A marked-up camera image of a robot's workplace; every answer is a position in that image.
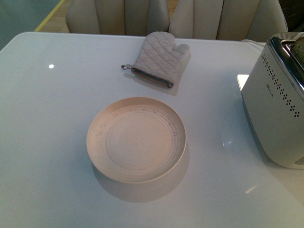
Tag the beige chair left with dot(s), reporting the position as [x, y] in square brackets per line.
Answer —
[118, 17]

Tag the beige round plate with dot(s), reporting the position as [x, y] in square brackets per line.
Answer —
[136, 140]

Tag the grey quilted oven mitt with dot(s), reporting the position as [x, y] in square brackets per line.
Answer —
[160, 59]

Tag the beige chair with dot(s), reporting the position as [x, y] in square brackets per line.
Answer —
[255, 20]
[118, 17]

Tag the white chrome toaster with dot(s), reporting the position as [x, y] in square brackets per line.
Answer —
[273, 96]

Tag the toasted bread slice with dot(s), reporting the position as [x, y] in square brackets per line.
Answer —
[298, 49]

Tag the beige chair right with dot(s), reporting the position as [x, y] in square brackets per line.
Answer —
[255, 20]

